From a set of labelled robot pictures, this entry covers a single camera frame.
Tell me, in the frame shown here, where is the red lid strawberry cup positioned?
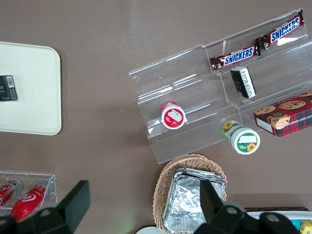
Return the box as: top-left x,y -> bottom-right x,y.
160,100 -> 189,130

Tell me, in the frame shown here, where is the black mat under snack tray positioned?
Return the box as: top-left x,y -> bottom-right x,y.
243,206 -> 308,212

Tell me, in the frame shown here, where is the red cola bottle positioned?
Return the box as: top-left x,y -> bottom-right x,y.
9,181 -> 49,222
0,178 -> 24,209

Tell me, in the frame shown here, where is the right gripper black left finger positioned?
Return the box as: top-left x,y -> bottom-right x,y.
56,179 -> 91,229

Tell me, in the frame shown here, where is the black box with gold print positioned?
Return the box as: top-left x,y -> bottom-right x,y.
0,75 -> 19,102

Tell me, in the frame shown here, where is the red plaid cookie box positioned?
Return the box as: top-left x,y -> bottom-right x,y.
253,90 -> 312,138

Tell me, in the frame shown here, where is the green lid sunflower cup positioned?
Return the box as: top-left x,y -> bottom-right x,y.
220,120 -> 261,156

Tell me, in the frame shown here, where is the light oval wicker basket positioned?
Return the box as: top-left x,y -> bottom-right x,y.
152,153 -> 228,234

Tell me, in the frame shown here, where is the white rectangular snack tray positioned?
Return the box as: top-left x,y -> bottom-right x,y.
243,210 -> 312,234

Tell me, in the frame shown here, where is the cream plastic tray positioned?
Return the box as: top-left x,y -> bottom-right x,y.
0,41 -> 62,136

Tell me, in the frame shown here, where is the aluminium foil tray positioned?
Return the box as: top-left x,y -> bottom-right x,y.
172,167 -> 228,193
162,174 -> 226,230

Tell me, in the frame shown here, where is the clear acrylic bottle rack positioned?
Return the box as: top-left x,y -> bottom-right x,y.
0,172 -> 58,216

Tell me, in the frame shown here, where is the Snickers chocolate bar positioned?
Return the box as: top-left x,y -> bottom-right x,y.
254,9 -> 306,51
209,45 -> 262,73

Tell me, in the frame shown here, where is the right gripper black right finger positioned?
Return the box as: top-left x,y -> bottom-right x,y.
199,179 -> 224,225

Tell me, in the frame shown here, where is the yellow snack packet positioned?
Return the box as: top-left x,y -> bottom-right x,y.
299,219 -> 312,234

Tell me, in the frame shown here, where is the small black and white carton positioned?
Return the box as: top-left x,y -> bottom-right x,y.
230,66 -> 257,99

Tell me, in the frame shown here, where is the clear acrylic stepped shelf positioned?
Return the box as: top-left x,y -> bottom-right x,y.
128,8 -> 312,164

